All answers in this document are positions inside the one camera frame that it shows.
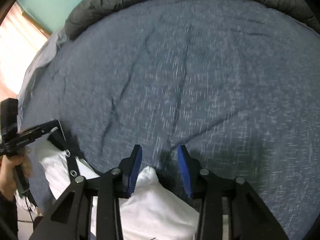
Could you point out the blue patterned bed sheet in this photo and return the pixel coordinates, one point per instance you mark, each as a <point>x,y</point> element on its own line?
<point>200,80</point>

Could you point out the light grey blanket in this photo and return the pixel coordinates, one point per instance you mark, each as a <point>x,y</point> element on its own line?
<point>40,62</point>

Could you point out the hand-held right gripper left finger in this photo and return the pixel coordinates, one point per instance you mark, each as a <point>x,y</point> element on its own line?
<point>135,172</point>

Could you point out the pink curtain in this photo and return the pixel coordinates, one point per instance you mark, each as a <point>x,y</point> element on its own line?
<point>15,50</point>

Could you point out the white polo shirt black trim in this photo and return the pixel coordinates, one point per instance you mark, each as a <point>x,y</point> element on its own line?
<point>155,210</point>

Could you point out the person's left hand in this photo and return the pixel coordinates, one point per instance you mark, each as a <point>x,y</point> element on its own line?
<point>7,175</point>

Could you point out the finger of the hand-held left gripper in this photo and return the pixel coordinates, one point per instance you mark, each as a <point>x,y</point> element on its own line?
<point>60,135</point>

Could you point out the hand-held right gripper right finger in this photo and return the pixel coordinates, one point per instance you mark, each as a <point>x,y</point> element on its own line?
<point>185,172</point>

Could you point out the wooden window frame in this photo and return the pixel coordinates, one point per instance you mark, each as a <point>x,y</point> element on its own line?
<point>37,23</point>

